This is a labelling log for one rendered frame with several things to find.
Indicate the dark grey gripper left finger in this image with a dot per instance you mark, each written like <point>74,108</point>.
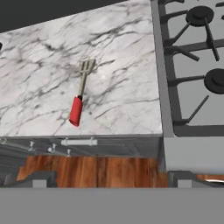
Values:
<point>43,178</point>

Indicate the grey gas hob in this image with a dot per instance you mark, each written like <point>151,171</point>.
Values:
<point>189,87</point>

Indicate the grey drawer front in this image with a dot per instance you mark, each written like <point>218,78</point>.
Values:
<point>116,145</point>

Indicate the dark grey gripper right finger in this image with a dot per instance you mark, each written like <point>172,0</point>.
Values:
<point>180,178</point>

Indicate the grey cupboard door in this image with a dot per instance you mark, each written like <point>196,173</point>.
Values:
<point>14,157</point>

